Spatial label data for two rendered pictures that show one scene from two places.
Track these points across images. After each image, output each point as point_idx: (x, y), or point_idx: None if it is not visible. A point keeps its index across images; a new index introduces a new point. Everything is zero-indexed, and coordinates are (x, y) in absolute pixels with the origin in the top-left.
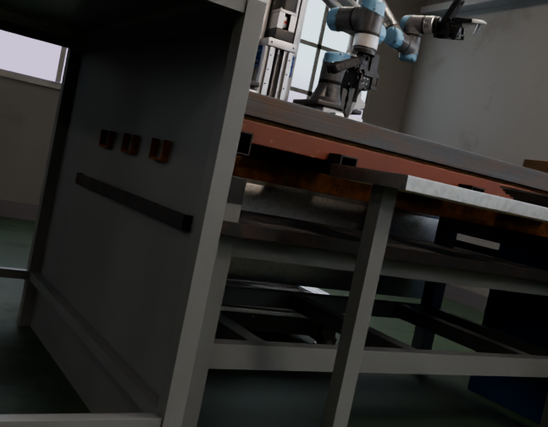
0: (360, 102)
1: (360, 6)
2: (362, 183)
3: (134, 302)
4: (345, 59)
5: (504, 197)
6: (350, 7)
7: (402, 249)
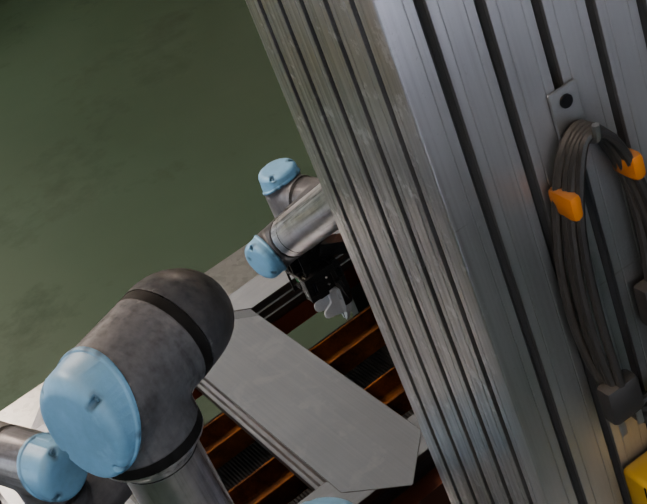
0: (321, 299)
1: (299, 174)
2: (340, 328)
3: None
4: (337, 240)
5: (226, 258)
6: (315, 177)
7: (310, 348)
